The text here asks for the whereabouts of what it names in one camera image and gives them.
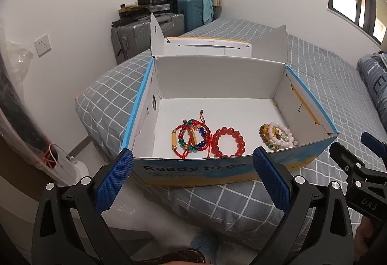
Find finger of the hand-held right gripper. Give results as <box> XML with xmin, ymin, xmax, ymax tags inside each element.
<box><xmin>361</xmin><ymin>131</ymin><xmax>387</xmax><ymax>163</ymax></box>
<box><xmin>329</xmin><ymin>141</ymin><xmax>387</xmax><ymax>220</ymax></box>

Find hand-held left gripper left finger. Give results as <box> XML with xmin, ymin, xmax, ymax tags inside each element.
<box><xmin>32</xmin><ymin>148</ymin><xmax>135</xmax><ymax>265</ymax></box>

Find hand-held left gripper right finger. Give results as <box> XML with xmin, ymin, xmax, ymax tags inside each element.
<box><xmin>252</xmin><ymin>147</ymin><xmax>354</xmax><ymax>265</ymax></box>

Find white pearl bead string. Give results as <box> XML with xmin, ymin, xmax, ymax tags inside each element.
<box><xmin>280</xmin><ymin>130</ymin><xmax>299</xmax><ymax>146</ymax></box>

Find yellow amber bead bracelet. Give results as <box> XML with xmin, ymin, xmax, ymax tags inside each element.
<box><xmin>259</xmin><ymin>124</ymin><xmax>280</xmax><ymax>151</ymax></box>

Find multicolour glass bead bracelet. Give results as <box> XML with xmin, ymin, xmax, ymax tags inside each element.
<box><xmin>178</xmin><ymin>120</ymin><xmax>210</xmax><ymax>151</ymax></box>

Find white blue cardboard box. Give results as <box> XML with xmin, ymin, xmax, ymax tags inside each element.
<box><xmin>120</xmin><ymin>13</ymin><xmax>340</xmax><ymax>187</ymax></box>

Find person's right hand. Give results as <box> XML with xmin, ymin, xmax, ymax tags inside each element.
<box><xmin>354</xmin><ymin>218</ymin><xmax>381</xmax><ymax>258</ymax></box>

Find white round object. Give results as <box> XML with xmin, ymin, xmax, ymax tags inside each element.
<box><xmin>65</xmin><ymin>156</ymin><xmax>92</xmax><ymax>184</ymax></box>

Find dark patterned pillow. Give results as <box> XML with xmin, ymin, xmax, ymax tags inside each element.
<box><xmin>357</xmin><ymin>52</ymin><xmax>387</xmax><ymax>133</ymax></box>

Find blue slipper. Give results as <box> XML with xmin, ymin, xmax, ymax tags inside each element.
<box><xmin>190</xmin><ymin>232</ymin><xmax>222</xmax><ymax>264</ymax></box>

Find grey checked bed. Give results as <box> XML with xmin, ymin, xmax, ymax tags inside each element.
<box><xmin>74</xmin><ymin>18</ymin><xmax>387</xmax><ymax>253</ymax></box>

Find dark brown object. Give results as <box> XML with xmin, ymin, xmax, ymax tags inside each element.
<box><xmin>142</xmin><ymin>248</ymin><xmax>207</xmax><ymax>265</ymax></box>

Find clear plastic bag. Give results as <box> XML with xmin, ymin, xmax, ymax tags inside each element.
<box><xmin>0</xmin><ymin>14</ymin><xmax>71</xmax><ymax>187</ymax></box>

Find grey suitcase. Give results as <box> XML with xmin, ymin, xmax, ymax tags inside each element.
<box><xmin>110</xmin><ymin>13</ymin><xmax>186</xmax><ymax>65</ymax></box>

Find black equipment cases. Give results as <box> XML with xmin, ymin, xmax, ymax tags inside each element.
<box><xmin>112</xmin><ymin>0</ymin><xmax>170</xmax><ymax>27</ymax></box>

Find teal cloth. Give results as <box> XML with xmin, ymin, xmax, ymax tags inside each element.
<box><xmin>200</xmin><ymin>0</ymin><xmax>216</xmax><ymax>25</ymax></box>

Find teal suitcase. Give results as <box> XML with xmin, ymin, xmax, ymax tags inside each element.
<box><xmin>177</xmin><ymin>0</ymin><xmax>214</xmax><ymax>33</ymax></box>

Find pink bead bracelet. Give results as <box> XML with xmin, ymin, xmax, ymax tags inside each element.
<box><xmin>268</xmin><ymin>121</ymin><xmax>295</xmax><ymax>149</ymax></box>

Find red string wooden bead bracelet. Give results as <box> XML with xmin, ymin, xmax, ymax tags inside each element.
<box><xmin>171</xmin><ymin>110</ymin><xmax>212</xmax><ymax>160</ymax></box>

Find white wall socket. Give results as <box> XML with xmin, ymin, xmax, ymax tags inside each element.
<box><xmin>34</xmin><ymin>34</ymin><xmax>52</xmax><ymax>58</ymax></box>

